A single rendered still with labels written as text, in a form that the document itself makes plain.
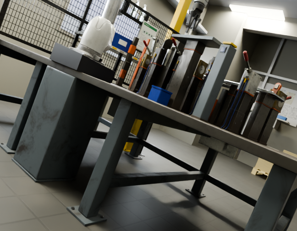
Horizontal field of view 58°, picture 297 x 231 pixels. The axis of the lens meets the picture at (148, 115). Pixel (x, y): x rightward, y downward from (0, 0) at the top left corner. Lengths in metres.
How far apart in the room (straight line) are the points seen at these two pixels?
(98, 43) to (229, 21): 5.65
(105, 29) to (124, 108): 0.60
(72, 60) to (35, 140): 0.54
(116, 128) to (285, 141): 6.50
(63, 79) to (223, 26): 5.85
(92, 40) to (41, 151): 0.74
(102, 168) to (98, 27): 0.86
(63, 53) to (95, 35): 0.22
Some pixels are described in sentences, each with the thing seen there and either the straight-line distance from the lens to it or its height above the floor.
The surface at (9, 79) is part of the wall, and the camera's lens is 4.18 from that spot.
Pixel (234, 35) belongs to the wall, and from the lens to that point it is 6.95.
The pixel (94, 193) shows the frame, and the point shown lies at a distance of 1.45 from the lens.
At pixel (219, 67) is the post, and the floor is 1.01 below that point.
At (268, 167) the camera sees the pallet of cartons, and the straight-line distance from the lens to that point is 6.24.
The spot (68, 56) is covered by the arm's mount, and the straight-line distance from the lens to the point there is 1.69.
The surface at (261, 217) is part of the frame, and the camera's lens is 1.07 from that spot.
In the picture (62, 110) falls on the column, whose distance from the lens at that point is 1.62.
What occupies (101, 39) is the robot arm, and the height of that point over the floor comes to 0.93.
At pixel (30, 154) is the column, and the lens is 1.81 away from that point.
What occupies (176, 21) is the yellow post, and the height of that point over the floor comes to 1.66.
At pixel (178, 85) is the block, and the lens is 1.69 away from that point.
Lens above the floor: 0.71
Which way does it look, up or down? 4 degrees down
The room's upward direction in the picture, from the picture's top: 22 degrees clockwise
